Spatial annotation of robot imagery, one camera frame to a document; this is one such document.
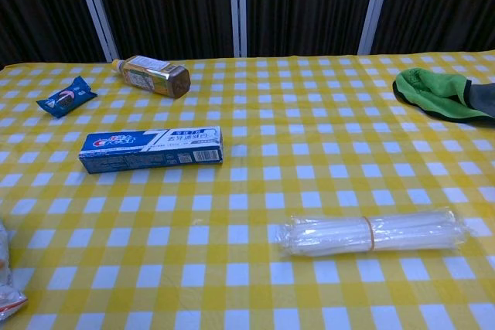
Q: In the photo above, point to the blue white toothpaste box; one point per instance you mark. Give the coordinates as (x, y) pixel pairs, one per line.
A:
(154, 148)

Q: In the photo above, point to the amber drink bottle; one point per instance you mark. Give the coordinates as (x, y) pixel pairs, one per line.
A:
(154, 75)

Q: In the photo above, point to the yellow white checked tablecloth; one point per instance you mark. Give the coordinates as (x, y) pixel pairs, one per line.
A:
(247, 198)

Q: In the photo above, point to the tan rubber band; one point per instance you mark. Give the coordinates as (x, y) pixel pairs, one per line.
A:
(369, 233)

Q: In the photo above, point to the dark pleated curtain panel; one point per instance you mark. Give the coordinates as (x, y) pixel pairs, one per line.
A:
(441, 5)
(166, 5)
(38, 9)
(305, 5)

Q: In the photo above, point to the clear-wrapped white straws bundle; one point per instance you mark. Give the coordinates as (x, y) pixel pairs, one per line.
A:
(406, 233)

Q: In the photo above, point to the blue cookie snack packet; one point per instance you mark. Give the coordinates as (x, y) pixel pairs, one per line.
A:
(65, 97)

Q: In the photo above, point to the green microfibre cloth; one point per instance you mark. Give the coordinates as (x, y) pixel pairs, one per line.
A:
(429, 92)

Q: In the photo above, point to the grey cloth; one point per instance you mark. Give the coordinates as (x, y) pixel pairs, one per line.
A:
(483, 98)

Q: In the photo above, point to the white orange snack bag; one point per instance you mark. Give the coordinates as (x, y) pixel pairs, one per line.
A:
(9, 295)

